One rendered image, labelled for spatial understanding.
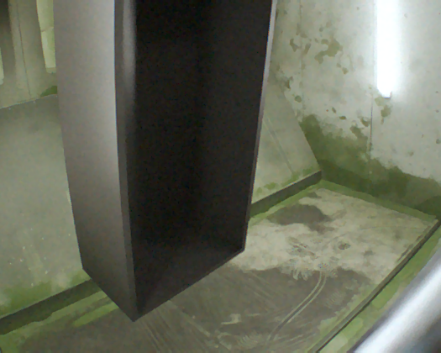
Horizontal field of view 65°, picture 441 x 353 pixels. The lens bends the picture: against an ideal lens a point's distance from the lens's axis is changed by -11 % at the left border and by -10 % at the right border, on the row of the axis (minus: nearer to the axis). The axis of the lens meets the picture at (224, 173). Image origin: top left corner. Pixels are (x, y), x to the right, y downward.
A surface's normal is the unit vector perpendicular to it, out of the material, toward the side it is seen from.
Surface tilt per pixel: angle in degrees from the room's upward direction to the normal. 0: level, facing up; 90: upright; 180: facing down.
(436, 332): 73
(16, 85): 90
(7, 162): 57
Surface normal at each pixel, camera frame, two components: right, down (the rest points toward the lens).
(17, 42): 0.66, 0.23
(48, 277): 0.51, -0.31
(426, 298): -0.84, -0.33
